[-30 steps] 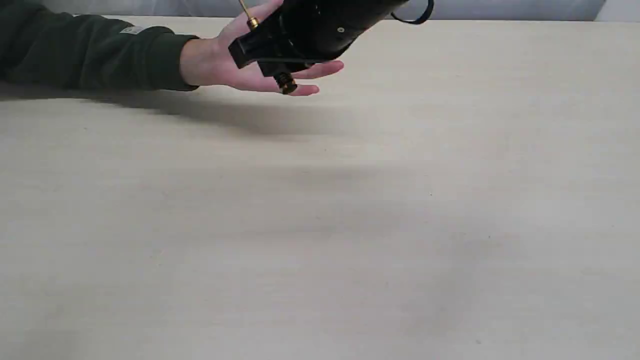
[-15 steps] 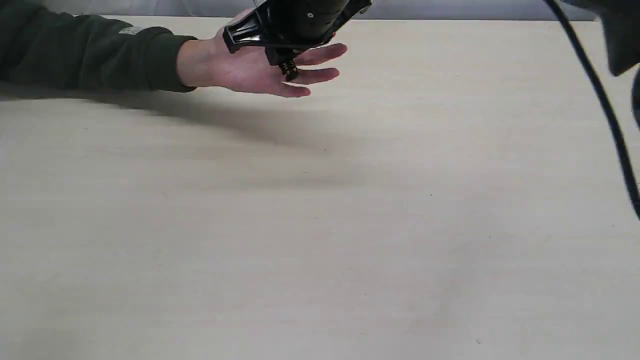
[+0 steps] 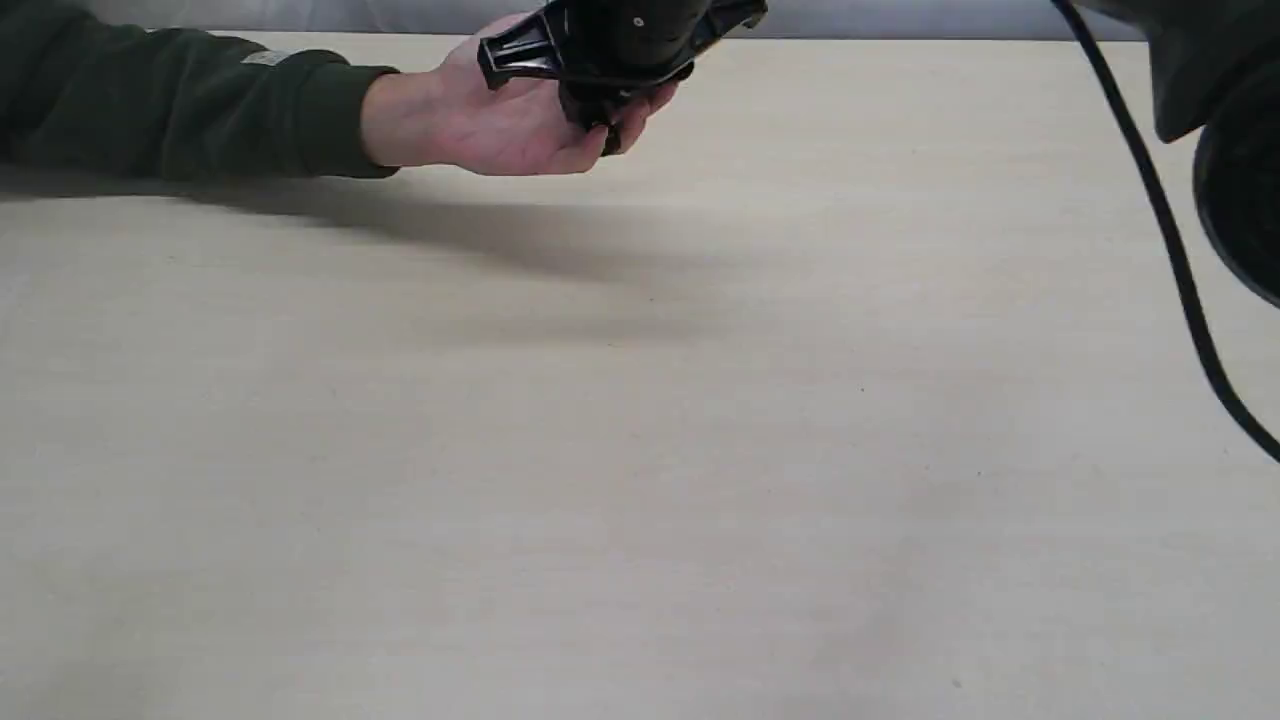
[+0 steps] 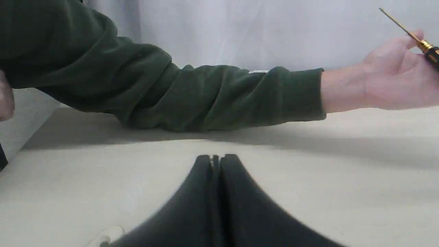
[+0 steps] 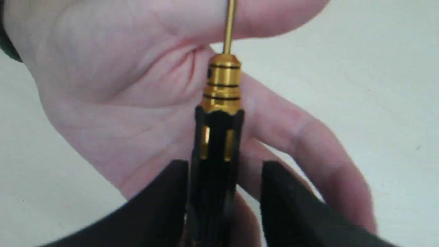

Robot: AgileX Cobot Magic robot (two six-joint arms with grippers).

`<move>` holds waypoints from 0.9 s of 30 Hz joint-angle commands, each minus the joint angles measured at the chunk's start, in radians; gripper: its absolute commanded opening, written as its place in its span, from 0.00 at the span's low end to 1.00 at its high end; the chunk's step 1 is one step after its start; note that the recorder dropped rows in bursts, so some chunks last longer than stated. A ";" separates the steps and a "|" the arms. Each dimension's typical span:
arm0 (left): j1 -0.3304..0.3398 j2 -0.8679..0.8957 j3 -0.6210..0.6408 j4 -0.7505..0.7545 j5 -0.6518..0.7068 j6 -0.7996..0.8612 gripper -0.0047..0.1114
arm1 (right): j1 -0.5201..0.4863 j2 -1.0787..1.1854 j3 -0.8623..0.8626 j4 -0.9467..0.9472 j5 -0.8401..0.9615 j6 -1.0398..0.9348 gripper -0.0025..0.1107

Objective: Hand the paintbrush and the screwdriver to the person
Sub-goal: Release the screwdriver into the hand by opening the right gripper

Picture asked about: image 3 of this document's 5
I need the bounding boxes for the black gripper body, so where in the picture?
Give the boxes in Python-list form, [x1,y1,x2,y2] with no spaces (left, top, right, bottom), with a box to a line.
[477,1,769,156]

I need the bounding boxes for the dark green sleeved forearm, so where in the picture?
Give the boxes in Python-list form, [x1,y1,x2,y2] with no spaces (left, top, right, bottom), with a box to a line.
[1,1,393,182]

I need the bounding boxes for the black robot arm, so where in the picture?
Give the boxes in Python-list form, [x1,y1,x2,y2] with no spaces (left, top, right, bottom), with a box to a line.
[477,1,1279,304]

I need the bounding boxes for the open bare human hand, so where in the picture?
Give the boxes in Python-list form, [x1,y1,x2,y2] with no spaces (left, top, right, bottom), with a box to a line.
[360,12,677,177]

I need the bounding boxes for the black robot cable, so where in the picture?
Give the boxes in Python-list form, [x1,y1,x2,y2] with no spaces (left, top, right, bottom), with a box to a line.
[1050,0,1280,464]

